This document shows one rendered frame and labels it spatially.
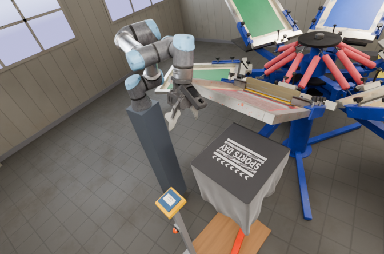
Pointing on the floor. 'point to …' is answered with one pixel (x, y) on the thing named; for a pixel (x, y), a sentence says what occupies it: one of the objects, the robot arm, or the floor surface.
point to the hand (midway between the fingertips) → (184, 126)
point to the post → (179, 222)
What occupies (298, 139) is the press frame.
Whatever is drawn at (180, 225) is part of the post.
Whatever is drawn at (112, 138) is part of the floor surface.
